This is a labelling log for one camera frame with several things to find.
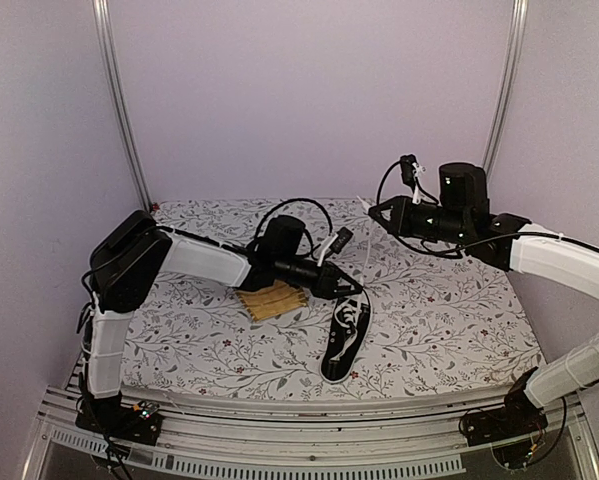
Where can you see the right aluminium frame post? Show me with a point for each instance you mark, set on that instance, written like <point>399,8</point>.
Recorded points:
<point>512,59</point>

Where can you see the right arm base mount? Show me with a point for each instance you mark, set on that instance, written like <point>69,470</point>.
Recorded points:
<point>480,426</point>

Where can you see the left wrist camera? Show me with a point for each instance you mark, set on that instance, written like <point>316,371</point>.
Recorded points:
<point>334,244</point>

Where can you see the aluminium frame post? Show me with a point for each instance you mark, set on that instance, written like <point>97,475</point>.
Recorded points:
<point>104,30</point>
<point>512,59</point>

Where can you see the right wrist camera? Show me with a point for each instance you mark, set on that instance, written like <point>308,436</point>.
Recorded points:
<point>410,171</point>

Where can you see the woven bamboo tray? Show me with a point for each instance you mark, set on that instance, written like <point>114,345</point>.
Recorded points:
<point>272,301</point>

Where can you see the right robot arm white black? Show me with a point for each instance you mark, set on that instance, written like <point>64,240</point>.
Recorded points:
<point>461,217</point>

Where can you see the black white canvas sneaker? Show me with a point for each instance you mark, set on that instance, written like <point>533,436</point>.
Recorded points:
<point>350,322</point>

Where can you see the left aluminium frame post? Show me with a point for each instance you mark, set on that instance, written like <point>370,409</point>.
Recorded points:
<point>104,30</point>

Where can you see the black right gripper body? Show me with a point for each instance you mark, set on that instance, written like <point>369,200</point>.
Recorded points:
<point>439,229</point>

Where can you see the floral patterned table mat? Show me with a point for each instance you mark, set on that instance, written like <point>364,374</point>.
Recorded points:
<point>438,327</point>

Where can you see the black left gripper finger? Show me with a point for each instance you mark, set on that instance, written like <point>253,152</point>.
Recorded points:
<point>344,281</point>
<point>345,291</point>

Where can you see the front aluminium rail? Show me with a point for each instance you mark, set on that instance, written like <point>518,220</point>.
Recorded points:
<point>206,437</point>

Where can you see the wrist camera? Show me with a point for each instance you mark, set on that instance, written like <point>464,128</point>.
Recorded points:
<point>334,244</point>
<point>410,171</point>

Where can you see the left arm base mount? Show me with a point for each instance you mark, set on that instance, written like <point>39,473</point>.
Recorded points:
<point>140,423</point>

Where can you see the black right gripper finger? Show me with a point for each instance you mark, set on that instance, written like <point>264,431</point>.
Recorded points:
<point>396,225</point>
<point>394,204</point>

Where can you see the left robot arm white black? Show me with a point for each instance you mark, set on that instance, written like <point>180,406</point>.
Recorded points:
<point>124,267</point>

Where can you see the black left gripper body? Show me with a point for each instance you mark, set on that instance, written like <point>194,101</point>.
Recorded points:
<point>317,286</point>

